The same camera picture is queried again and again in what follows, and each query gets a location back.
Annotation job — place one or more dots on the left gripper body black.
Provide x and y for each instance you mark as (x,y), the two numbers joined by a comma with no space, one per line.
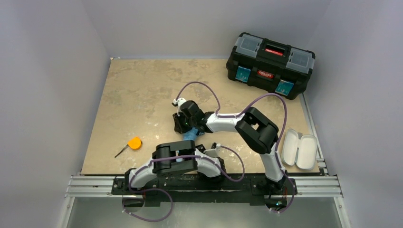
(201,148)

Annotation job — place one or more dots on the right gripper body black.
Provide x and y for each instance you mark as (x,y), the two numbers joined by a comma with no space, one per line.
(179,123)

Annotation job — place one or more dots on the light blue folding umbrella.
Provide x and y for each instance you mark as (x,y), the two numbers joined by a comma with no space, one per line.
(192,134)

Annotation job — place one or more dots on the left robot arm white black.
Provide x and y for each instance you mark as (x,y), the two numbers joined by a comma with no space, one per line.
(176,158)

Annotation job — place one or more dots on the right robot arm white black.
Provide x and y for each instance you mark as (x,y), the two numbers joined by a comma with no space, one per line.
(257,131)

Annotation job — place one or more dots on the white glasses case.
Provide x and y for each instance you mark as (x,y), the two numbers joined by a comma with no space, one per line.
(299,149)

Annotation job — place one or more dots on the black toolbox with clear lids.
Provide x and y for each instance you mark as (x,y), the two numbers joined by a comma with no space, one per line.
(270,65)

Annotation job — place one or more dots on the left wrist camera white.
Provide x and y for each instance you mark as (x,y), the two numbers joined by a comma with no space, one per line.
(214,150)

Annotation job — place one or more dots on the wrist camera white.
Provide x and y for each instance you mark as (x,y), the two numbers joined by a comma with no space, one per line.
(177,103)
(214,150)

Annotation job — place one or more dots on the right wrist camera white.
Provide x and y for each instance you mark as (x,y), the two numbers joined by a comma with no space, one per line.
(177,103)

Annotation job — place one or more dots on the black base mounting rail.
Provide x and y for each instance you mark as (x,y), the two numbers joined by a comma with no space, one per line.
(195,188)

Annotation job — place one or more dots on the aluminium frame rail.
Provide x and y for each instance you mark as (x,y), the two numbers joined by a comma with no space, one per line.
(318,202)

